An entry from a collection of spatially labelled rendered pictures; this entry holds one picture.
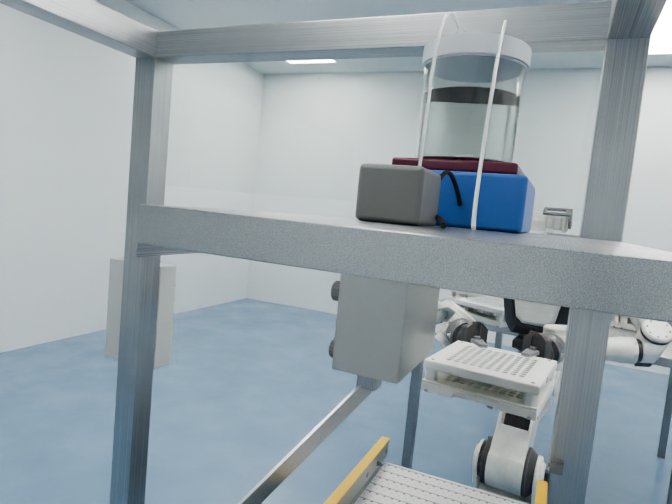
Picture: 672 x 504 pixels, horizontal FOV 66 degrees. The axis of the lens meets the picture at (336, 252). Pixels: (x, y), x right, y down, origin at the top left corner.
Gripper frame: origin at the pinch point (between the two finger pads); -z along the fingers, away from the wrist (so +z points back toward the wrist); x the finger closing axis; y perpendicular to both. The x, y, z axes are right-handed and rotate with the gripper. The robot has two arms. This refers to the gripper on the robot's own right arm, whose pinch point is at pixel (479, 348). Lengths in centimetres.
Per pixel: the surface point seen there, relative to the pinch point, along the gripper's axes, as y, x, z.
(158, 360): 81, 11, -1
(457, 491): 16, 13, -46
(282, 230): 46, -29, -95
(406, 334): 30, -14, -56
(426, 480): 21, 13, -44
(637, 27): 1, -62, -53
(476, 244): 35, -29, -100
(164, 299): 81, -5, 0
